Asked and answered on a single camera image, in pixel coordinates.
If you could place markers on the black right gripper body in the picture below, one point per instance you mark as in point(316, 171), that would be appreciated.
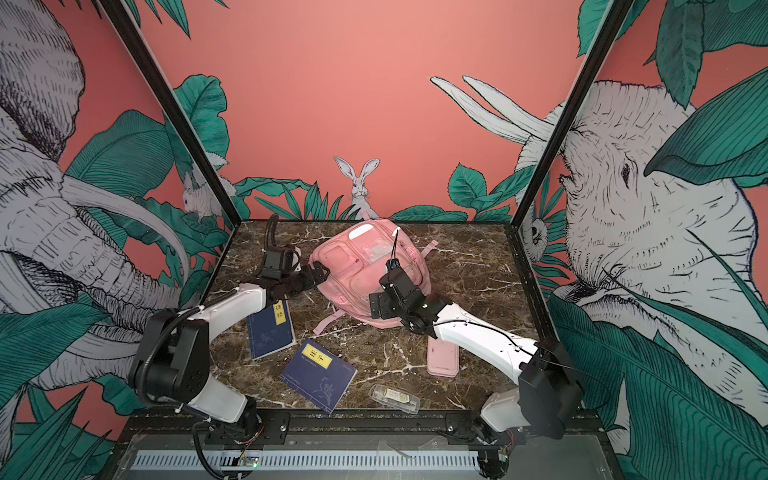
point(389, 308)

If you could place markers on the pink student backpack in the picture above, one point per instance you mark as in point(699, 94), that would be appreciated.
point(356, 260)

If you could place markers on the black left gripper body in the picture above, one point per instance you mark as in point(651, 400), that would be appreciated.
point(302, 279)

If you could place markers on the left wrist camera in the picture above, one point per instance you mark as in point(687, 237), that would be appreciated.
point(279, 262)

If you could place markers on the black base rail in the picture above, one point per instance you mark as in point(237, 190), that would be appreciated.
point(279, 424)

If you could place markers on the clear plastic eraser box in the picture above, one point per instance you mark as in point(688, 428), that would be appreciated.
point(394, 398)

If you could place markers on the dark blue book yellow label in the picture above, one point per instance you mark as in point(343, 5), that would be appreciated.
point(318, 375)

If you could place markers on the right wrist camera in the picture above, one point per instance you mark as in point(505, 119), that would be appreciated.
point(397, 284)

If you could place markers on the dark blue book left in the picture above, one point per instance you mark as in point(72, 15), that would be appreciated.
point(270, 330)

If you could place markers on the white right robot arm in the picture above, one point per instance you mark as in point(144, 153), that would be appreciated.
point(548, 389)

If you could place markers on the pink pencil case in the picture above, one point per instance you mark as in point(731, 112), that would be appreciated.
point(443, 358)

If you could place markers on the white ventilation grille strip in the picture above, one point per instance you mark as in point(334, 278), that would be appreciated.
point(277, 460)

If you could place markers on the black frame post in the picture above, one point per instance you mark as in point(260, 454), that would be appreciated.
point(127, 29)
point(605, 37)

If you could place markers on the black frame post right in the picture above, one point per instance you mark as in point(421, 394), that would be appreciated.
point(605, 37)

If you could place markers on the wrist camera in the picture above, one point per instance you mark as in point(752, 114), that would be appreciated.
point(397, 284)
point(279, 262)

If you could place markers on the black frame post left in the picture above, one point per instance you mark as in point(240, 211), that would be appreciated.
point(127, 29)

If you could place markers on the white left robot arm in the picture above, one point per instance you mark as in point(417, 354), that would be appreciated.
point(172, 363)

